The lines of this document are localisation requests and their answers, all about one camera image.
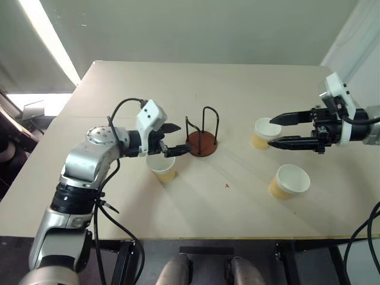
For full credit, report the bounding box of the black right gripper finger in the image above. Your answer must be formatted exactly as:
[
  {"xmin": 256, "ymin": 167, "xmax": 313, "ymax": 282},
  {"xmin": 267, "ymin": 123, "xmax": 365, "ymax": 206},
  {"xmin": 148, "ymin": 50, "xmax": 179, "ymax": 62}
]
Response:
[
  {"xmin": 269, "ymin": 110, "xmax": 313, "ymax": 126},
  {"xmin": 267, "ymin": 135, "xmax": 320, "ymax": 152}
]

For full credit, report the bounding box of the tan paper cup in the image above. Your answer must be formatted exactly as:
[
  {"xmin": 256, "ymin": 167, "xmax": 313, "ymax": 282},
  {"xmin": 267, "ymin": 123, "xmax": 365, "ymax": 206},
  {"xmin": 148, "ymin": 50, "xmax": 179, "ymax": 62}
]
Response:
[
  {"xmin": 250, "ymin": 118, "xmax": 282, "ymax": 151},
  {"xmin": 268, "ymin": 164, "xmax": 311, "ymax": 201},
  {"xmin": 145, "ymin": 154, "xmax": 177, "ymax": 183}
]

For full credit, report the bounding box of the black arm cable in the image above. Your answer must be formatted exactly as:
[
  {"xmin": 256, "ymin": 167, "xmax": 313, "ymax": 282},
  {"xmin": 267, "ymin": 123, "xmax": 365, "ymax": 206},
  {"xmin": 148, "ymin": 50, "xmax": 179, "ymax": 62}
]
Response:
[
  {"xmin": 92, "ymin": 98, "xmax": 148, "ymax": 285},
  {"xmin": 336, "ymin": 100, "xmax": 380, "ymax": 285}
]

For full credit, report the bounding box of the wooden base wire cup holder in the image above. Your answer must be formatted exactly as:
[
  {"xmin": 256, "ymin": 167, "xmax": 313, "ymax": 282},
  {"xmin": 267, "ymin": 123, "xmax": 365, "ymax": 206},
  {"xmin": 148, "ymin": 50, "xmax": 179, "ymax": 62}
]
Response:
[{"xmin": 185, "ymin": 106, "xmax": 220, "ymax": 158}]

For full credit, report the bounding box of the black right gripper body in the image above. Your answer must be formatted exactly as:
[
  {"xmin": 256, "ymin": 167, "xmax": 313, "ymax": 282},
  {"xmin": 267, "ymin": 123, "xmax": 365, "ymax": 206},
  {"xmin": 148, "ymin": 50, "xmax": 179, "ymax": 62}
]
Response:
[{"xmin": 310, "ymin": 104, "xmax": 344, "ymax": 154}]

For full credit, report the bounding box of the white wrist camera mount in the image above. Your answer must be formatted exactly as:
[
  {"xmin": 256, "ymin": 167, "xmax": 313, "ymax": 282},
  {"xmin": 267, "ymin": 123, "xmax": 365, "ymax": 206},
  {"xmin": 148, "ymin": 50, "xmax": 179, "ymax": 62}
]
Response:
[
  {"xmin": 317, "ymin": 72, "xmax": 357, "ymax": 147},
  {"xmin": 136, "ymin": 99, "xmax": 167, "ymax": 156}
]

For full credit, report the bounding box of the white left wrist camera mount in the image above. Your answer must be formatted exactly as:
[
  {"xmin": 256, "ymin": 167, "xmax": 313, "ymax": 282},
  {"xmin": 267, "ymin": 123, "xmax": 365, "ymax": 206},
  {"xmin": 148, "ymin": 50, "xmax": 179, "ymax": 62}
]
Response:
[{"xmin": 136, "ymin": 99, "xmax": 167, "ymax": 156}]

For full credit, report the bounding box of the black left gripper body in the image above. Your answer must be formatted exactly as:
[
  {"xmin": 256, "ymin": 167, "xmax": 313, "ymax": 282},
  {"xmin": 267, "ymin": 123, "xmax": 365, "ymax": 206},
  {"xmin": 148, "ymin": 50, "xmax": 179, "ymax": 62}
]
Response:
[{"xmin": 147, "ymin": 125, "xmax": 169, "ymax": 156}]

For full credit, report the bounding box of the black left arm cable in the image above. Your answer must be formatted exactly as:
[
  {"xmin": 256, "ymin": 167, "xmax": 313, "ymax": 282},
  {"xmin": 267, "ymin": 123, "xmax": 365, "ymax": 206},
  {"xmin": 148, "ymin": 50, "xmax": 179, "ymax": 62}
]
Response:
[{"xmin": 92, "ymin": 98, "xmax": 148, "ymax": 285}]

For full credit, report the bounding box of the grey box on shelf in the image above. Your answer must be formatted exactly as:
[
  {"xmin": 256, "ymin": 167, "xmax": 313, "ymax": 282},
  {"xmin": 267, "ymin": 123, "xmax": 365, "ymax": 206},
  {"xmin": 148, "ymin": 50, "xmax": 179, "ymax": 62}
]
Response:
[{"xmin": 21, "ymin": 99, "xmax": 46, "ymax": 120}]

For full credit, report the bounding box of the grey rounded robot foot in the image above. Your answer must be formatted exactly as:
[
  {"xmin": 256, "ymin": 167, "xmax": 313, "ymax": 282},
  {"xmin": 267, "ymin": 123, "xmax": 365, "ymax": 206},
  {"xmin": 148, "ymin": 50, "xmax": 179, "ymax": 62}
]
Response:
[
  {"xmin": 227, "ymin": 256, "xmax": 267, "ymax": 285},
  {"xmin": 154, "ymin": 254, "xmax": 194, "ymax": 285}
]

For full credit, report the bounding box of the black table frame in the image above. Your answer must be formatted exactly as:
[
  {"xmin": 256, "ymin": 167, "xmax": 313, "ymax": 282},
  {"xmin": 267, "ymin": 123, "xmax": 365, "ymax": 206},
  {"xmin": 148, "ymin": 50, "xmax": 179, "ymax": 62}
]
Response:
[{"xmin": 88, "ymin": 237, "xmax": 354, "ymax": 285}]

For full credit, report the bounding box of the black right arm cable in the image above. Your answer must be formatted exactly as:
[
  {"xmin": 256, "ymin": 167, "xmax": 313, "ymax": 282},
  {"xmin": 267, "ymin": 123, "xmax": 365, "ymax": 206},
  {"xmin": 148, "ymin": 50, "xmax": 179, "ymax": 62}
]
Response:
[{"xmin": 336, "ymin": 100, "xmax": 380, "ymax": 285}]

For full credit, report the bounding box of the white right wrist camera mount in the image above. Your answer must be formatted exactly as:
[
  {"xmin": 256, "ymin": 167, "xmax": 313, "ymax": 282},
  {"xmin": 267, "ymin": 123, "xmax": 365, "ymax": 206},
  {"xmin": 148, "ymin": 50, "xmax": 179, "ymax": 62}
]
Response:
[{"xmin": 317, "ymin": 72, "xmax": 357, "ymax": 147}]

